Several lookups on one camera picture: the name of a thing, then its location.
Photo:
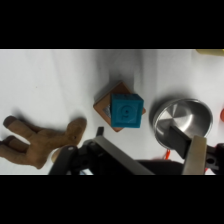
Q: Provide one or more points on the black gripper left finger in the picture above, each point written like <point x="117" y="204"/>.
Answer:
<point x="116" y="155"/>

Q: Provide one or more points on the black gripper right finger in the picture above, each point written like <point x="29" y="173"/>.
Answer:
<point x="195" y="156"/>

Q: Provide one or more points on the blue cube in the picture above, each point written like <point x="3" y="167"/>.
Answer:
<point x="126" y="111"/>

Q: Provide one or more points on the wooden block with blue mark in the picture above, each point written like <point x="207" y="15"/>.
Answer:
<point x="102" y="106"/>

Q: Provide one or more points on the orange plush toy red loop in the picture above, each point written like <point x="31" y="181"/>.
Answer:
<point x="167" y="155"/>

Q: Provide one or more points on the small metal pot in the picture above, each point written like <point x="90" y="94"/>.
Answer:
<point x="188" y="115"/>

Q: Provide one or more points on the orange plate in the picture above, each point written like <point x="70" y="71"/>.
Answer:
<point x="222" y="115"/>

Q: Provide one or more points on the brown plush animal toy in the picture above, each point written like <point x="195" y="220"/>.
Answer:
<point x="40" y="143"/>

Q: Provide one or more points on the yellow plastic cup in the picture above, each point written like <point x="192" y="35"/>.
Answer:
<point x="211" y="52"/>

